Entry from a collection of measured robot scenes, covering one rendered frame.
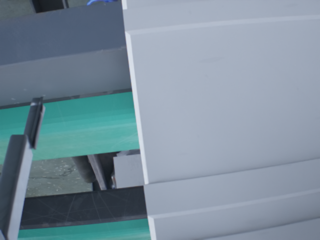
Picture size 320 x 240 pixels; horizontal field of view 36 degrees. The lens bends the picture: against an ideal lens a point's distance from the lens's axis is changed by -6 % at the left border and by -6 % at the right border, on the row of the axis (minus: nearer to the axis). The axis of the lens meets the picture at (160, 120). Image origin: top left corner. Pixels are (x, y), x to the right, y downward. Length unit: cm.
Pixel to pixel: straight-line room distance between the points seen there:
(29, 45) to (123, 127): 5
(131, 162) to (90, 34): 73
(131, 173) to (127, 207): 49
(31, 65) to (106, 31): 3
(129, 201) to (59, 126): 22
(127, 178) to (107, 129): 70
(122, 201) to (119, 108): 22
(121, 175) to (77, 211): 49
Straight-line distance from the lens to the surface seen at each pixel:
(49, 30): 18
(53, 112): 20
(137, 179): 90
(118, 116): 20
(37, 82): 19
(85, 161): 108
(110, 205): 41
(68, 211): 42
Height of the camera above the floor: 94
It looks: 23 degrees down
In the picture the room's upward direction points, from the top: 172 degrees clockwise
